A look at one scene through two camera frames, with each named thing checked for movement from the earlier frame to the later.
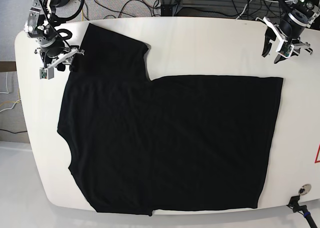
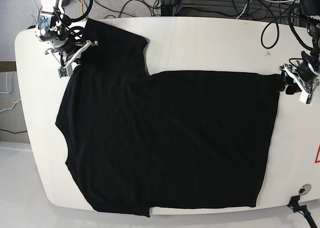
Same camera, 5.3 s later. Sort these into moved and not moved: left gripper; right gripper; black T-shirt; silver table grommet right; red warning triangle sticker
Moved: left gripper; right gripper
Not moved: red warning triangle sticker; black T-shirt; silver table grommet right
